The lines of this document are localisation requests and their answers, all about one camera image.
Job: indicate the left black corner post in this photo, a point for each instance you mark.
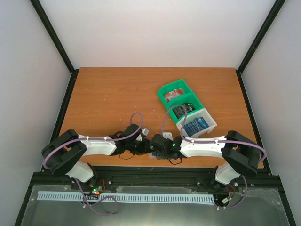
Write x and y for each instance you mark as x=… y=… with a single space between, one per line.
x=52 y=34

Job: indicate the blue card stack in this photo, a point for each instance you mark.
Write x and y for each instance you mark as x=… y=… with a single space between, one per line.
x=195 y=126

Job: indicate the light blue cable duct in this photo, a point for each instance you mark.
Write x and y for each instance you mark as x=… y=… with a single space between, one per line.
x=207 y=199

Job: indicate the black corner post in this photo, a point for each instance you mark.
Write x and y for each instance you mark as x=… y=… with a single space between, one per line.
x=278 y=4
x=52 y=34

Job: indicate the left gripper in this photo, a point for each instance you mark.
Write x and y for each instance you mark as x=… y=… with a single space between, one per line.
x=145 y=149

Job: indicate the red white card stack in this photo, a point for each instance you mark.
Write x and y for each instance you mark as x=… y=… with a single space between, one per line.
x=174 y=94

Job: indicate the left electronics board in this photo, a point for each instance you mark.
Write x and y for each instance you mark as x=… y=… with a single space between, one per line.
x=98 y=187

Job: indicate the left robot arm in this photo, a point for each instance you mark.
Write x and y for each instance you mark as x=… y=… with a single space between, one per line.
x=62 y=155

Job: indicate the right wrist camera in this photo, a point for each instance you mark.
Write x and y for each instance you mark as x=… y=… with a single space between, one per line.
x=167 y=135

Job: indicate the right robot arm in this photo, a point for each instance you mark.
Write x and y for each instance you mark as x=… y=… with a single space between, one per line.
x=242 y=155

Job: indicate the right black corner post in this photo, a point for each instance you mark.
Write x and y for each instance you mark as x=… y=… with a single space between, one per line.
x=278 y=4

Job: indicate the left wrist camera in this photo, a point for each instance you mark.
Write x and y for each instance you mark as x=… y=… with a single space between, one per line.
x=143 y=134

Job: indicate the right connector plug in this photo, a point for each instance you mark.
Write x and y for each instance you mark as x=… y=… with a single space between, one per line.
x=226 y=201

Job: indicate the green bin with red cards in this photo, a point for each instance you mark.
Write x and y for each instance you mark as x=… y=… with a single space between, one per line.
x=181 y=83

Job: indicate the black aluminium frame rail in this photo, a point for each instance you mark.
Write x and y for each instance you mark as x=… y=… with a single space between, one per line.
x=197 y=179

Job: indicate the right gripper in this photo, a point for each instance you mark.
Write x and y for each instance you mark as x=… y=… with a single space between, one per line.
x=160 y=154

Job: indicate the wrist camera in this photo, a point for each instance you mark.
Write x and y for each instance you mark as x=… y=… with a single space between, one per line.
x=143 y=134
x=167 y=135

